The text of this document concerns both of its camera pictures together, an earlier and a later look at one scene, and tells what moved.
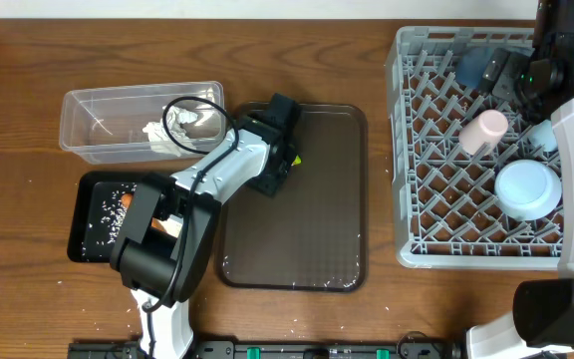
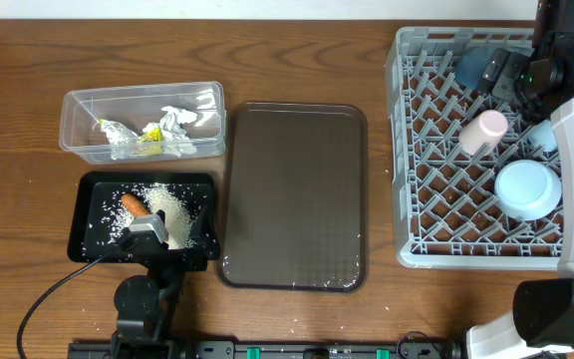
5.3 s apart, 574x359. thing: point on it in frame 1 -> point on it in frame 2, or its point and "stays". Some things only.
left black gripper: [270, 183] -> [201, 246]
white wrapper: [296, 161] -> [122, 140]
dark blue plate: [471, 67] stays
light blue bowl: [528, 189] stays
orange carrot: [127, 200] stays
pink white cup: [480, 135] stays
